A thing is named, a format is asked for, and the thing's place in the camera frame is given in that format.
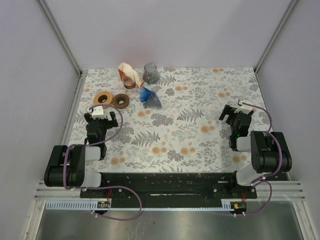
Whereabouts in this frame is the dark wooden ring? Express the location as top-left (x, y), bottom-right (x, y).
top-left (111, 93), bottom-right (131, 110)

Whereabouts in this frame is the clear glass dripper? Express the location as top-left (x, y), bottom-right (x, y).
top-left (143, 91), bottom-right (162, 109)

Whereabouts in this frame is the coffee filter paper pack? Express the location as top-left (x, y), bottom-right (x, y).
top-left (118, 62), bottom-right (144, 88)

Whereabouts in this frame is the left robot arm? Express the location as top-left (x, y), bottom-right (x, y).
top-left (44, 111), bottom-right (119, 198)

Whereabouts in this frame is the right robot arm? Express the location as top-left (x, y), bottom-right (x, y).
top-left (219, 100), bottom-right (292, 198)

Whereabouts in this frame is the blue glass dripper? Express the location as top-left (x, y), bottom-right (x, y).
top-left (139, 86), bottom-right (152, 104)

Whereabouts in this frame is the small glass with coffee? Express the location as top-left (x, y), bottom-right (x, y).
top-left (121, 75), bottom-right (136, 89)

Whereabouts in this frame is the floral table mat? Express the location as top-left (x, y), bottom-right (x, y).
top-left (69, 67), bottom-right (270, 172)

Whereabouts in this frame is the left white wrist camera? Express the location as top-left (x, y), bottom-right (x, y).
top-left (87, 106), bottom-right (107, 120)

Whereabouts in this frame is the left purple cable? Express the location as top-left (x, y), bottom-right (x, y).
top-left (61, 103), bottom-right (143, 221)

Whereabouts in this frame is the light wooden ring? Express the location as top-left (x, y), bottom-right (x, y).
top-left (93, 91), bottom-right (114, 107)

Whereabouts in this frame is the left aluminium frame post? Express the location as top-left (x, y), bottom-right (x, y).
top-left (37, 0), bottom-right (83, 77)

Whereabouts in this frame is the aluminium frame post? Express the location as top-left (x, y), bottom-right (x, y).
top-left (253, 0), bottom-right (301, 74)
top-left (37, 0), bottom-right (83, 77)

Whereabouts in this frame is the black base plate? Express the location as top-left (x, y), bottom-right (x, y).
top-left (80, 172), bottom-right (257, 209)

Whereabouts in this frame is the white slotted cable duct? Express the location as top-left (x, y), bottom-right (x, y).
top-left (45, 200), bottom-right (112, 211)

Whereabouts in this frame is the aluminium front rail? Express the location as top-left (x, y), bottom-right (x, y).
top-left (34, 181), bottom-right (306, 201)

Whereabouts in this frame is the right aluminium frame post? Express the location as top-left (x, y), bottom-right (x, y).
top-left (253, 0), bottom-right (301, 74)

